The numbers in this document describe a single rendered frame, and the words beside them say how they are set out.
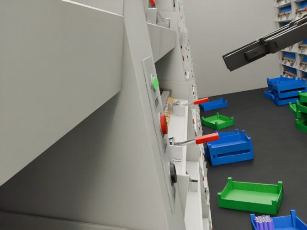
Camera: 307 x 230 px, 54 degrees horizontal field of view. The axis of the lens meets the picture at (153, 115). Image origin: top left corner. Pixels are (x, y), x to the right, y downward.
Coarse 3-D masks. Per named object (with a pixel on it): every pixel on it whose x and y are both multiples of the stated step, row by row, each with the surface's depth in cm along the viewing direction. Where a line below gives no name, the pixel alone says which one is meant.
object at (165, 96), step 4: (164, 92) 85; (168, 92) 85; (164, 96) 79; (168, 96) 84; (164, 100) 75; (168, 100) 81; (164, 104) 71; (164, 108) 72; (168, 120) 63; (168, 124) 61
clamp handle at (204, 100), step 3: (198, 99) 71; (201, 99) 70; (204, 99) 70; (207, 99) 70; (192, 102) 71; (195, 102) 71; (198, 102) 71; (201, 102) 71; (204, 102) 70; (180, 105) 72; (183, 105) 71; (186, 105) 71
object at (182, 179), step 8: (160, 80) 89; (160, 88) 88; (168, 88) 89; (176, 88) 89; (184, 88) 89; (176, 96) 89; (184, 96) 89; (176, 120) 67; (184, 120) 67; (168, 128) 61; (176, 128) 61; (184, 128) 62; (176, 136) 57; (184, 136) 57; (184, 152) 49; (184, 160) 46; (176, 168) 43; (184, 168) 43; (184, 176) 30; (184, 184) 30; (184, 192) 31; (184, 200) 31; (184, 208) 31; (184, 216) 31
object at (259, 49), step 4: (264, 44) 54; (268, 44) 53; (272, 44) 53; (256, 48) 55; (260, 48) 55; (264, 48) 54; (268, 48) 54; (272, 48) 53; (276, 48) 53; (248, 52) 55; (252, 52) 55; (256, 52) 55; (260, 52) 55; (264, 52) 55; (248, 56) 55; (252, 56) 55; (256, 56) 55
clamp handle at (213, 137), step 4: (200, 136) 46; (204, 136) 45; (208, 136) 45; (212, 136) 45; (216, 136) 45; (172, 140) 46; (192, 140) 46; (196, 140) 45; (200, 140) 45; (204, 140) 45; (208, 140) 45; (212, 140) 45; (216, 140) 45; (172, 144) 46; (176, 144) 46; (180, 144) 46; (184, 144) 46; (188, 144) 46; (196, 144) 45
